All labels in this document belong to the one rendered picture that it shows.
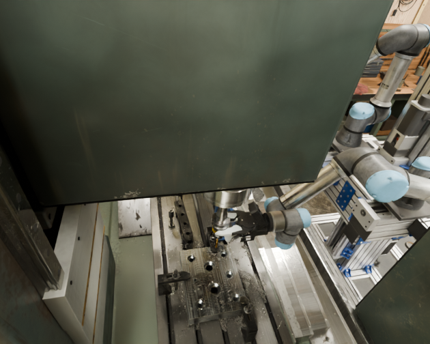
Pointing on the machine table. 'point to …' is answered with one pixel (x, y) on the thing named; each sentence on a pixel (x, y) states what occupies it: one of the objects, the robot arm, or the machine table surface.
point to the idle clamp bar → (183, 222)
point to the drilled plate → (200, 276)
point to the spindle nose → (228, 198)
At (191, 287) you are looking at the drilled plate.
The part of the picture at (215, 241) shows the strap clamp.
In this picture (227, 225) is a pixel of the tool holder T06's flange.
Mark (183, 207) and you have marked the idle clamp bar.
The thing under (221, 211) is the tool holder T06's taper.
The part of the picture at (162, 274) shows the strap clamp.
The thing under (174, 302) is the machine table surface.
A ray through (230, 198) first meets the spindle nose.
